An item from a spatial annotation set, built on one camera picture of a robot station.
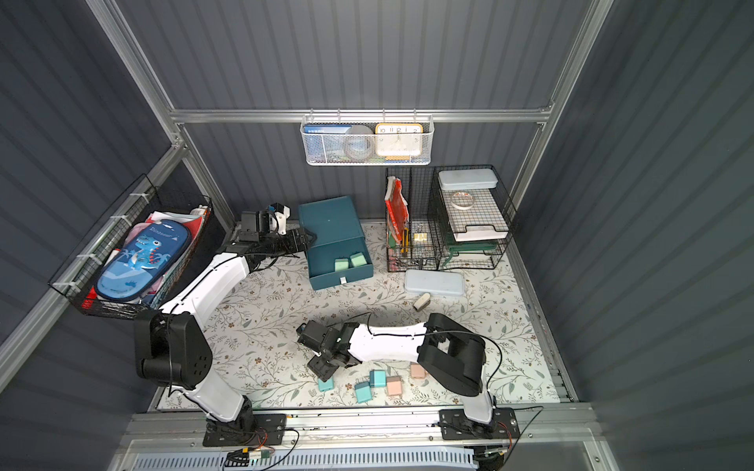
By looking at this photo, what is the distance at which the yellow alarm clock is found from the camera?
0.90 m

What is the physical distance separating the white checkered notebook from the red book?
0.19 metres

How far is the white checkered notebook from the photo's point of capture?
93cm

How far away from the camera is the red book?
1.04 m
